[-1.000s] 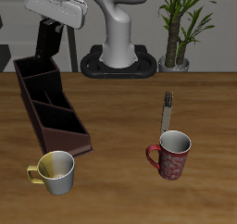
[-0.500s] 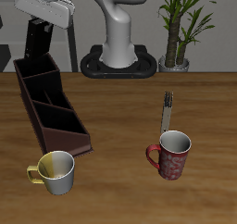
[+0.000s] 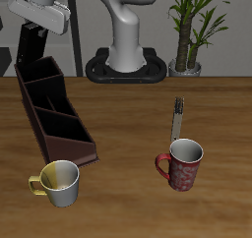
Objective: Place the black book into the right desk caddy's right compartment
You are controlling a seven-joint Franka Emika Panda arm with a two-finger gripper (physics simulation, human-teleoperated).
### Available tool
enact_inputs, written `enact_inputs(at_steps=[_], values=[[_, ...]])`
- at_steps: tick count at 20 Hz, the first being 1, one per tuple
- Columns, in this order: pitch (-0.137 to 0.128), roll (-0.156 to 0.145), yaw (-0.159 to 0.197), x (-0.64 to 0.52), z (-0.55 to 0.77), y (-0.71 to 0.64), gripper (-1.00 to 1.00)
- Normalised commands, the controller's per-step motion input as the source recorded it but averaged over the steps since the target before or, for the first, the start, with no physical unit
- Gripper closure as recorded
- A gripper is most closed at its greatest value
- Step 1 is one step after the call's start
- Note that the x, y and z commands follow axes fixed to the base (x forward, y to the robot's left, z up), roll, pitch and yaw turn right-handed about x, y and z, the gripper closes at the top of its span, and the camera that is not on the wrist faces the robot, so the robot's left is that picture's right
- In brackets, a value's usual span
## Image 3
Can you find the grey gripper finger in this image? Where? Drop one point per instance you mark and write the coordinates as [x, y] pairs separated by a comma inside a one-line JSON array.
[[29, 24], [43, 32]]

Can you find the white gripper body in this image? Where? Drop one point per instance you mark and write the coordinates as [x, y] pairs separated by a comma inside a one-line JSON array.
[[39, 14]]

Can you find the black book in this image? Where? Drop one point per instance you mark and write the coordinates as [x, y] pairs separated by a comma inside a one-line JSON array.
[[31, 47]]

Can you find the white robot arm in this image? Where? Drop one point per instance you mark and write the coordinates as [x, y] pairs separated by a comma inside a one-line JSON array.
[[126, 35]]

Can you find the dark brown desk caddy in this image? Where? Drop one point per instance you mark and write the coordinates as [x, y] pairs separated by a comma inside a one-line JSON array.
[[59, 127]]

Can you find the thin grey book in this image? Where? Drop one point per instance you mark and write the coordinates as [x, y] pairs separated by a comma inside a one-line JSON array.
[[177, 124]]

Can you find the green pot plant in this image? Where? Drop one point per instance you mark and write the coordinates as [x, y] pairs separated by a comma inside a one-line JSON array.
[[183, 45]]

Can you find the yellow and white mug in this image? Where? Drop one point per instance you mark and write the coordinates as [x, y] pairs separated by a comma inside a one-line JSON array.
[[64, 191]]

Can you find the red patterned mug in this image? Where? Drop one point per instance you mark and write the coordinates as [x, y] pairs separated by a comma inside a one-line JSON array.
[[183, 174]]

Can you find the black vertical post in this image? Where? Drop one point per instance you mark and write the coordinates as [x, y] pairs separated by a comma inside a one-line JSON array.
[[76, 35]]

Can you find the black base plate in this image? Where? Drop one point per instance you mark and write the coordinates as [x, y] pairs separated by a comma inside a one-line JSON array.
[[95, 73]]

